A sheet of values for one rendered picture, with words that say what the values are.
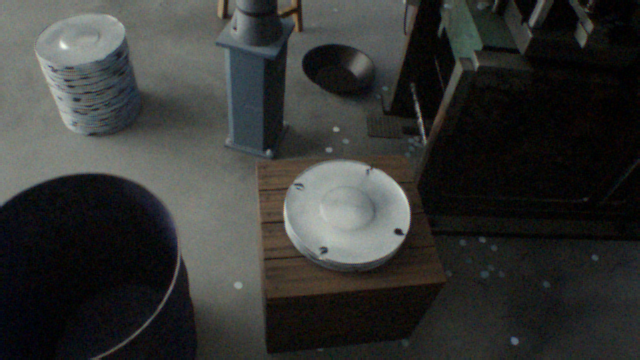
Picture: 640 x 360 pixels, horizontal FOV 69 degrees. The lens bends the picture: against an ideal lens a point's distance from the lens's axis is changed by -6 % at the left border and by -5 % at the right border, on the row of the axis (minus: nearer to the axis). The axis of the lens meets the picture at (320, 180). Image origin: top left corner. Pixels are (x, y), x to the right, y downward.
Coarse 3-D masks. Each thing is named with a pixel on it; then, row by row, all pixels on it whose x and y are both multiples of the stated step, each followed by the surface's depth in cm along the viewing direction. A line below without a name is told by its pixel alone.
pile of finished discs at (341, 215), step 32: (352, 160) 122; (288, 192) 114; (320, 192) 115; (352, 192) 115; (384, 192) 117; (288, 224) 109; (320, 224) 110; (352, 224) 110; (384, 224) 111; (320, 256) 105; (352, 256) 105; (384, 256) 106
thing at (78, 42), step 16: (80, 16) 162; (96, 16) 162; (48, 32) 155; (64, 32) 156; (80, 32) 155; (96, 32) 156; (112, 32) 158; (48, 48) 150; (64, 48) 150; (80, 48) 150; (96, 48) 152; (112, 48) 152; (64, 64) 145; (80, 64) 145
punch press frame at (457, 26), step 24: (456, 0) 135; (480, 0) 129; (624, 0) 137; (456, 24) 134; (480, 24) 121; (504, 24) 122; (456, 48) 134; (480, 48) 117; (504, 48) 116; (624, 72) 121
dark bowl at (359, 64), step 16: (320, 48) 203; (336, 48) 205; (352, 48) 205; (304, 64) 196; (320, 64) 204; (336, 64) 207; (352, 64) 205; (368, 64) 201; (320, 80) 200; (336, 80) 201; (352, 80) 202; (368, 80) 195
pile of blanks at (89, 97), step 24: (120, 48) 154; (48, 72) 150; (72, 72) 147; (96, 72) 150; (120, 72) 159; (72, 96) 155; (96, 96) 157; (120, 96) 164; (72, 120) 165; (96, 120) 164; (120, 120) 170
